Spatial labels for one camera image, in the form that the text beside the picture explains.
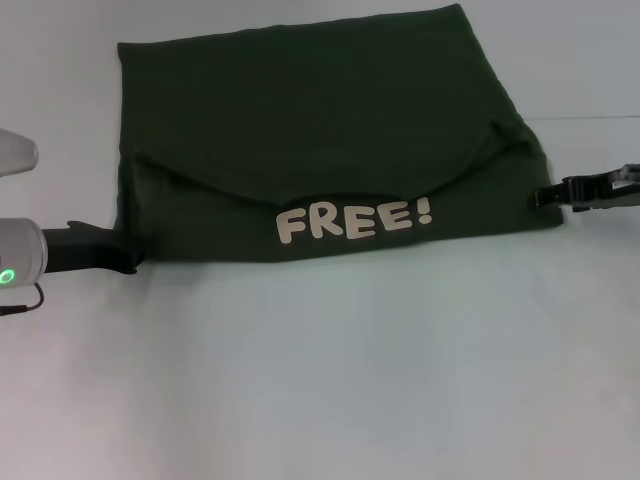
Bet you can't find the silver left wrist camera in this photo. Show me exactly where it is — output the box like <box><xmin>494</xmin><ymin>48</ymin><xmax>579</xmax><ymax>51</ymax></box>
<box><xmin>0</xmin><ymin>128</ymin><xmax>40</xmax><ymax>177</ymax></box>

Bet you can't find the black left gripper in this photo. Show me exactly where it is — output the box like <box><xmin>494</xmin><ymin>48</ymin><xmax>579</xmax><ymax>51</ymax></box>
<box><xmin>42</xmin><ymin>220</ymin><xmax>140</xmax><ymax>276</ymax></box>

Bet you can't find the dark green shirt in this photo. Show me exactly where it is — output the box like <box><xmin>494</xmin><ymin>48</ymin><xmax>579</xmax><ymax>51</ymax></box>
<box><xmin>112</xmin><ymin>3</ymin><xmax>565</xmax><ymax>265</ymax></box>

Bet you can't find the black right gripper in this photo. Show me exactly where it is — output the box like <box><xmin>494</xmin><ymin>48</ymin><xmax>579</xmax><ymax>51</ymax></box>
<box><xmin>526</xmin><ymin>162</ymin><xmax>640</xmax><ymax>212</ymax></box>

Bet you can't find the left wrist cable with connector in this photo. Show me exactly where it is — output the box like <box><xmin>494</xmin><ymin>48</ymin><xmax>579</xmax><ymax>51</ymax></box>
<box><xmin>0</xmin><ymin>282</ymin><xmax>46</xmax><ymax>317</ymax></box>

